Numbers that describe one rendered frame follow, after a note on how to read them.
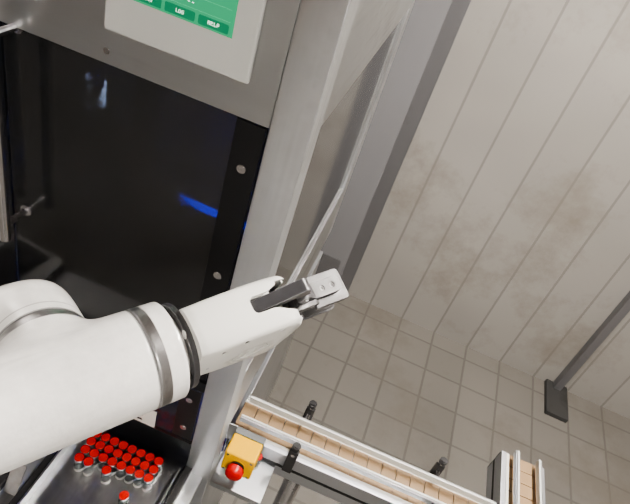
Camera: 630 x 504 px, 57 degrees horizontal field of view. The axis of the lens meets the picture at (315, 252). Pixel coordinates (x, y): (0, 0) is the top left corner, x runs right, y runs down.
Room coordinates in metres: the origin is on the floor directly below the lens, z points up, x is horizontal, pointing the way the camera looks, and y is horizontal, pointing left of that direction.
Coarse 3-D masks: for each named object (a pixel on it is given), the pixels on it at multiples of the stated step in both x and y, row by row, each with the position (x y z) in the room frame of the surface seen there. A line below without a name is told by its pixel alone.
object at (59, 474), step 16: (64, 448) 0.67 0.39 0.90; (80, 448) 0.69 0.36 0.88; (48, 464) 0.62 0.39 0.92; (64, 464) 0.65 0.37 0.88; (48, 480) 0.60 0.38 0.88; (64, 480) 0.61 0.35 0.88; (80, 480) 0.62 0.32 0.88; (96, 480) 0.64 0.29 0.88; (112, 480) 0.65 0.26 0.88; (160, 480) 0.69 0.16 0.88; (176, 480) 0.70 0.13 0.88; (32, 496) 0.56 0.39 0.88; (48, 496) 0.57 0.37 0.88; (64, 496) 0.58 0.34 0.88; (80, 496) 0.59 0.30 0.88; (96, 496) 0.60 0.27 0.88; (112, 496) 0.62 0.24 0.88; (144, 496) 0.64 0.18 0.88; (160, 496) 0.65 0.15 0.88
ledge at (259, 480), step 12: (228, 444) 0.83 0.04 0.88; (216, 468) 0.76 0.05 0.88; (264, 468) 0.80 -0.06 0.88; (216, 480) 0.73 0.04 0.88; (228, 480) 0.74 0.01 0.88; (240, 480) 0.75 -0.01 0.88; (252, 480) 0.76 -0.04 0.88; (264, 480) 0.77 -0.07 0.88; (228, 492) 0.72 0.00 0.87; (240, 492) 0.72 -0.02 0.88; (252, 492) 0.73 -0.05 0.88; (264, 492) 0.74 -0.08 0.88
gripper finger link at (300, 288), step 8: (304, 280) 0.38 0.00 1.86; (280, 288) 0.37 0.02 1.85; (288, 288) 0.37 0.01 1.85; (296, 288) 0.37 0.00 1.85; (304, 288) 0.37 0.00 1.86; (264, 296) 0.36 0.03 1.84; (272, 296) 0.36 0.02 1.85; (280, 296) 0.36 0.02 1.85; (288, 296) 0.36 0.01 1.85; (296, 296) 0.37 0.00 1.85; (256, 304) 0.35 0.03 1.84; (264, 304) 0.35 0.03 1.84; (272, 304) 0.36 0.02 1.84; (280, 304) 0.36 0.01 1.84
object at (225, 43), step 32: (128, 0) 0.74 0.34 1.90; (160, 0) 0.73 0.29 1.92; (192, 0) 0.73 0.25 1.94; (224, 0) 0.73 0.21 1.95; (256, 0) 0.72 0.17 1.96; (128, 32) 0.74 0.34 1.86; (160, 32) 0.73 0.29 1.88; (192, 32) 0.73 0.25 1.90; (224, 32) 0.73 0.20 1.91; (256, 32) 0.72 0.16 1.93; (224, 64) 0.73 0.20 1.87
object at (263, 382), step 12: (288, 336) 1.53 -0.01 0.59; (276, 348) 1.25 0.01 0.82; (264, 360) 1.13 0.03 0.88; (276, 360) 1.39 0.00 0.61; (264, 372) 1.14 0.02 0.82; (276, 372) 1.57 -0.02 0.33; (252, 384) 1.03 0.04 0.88; (264, 384) 1.26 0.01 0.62; (264, 396) 1.41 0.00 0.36; (240, 408) 0.95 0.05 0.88; (216, 492) 0.94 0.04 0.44
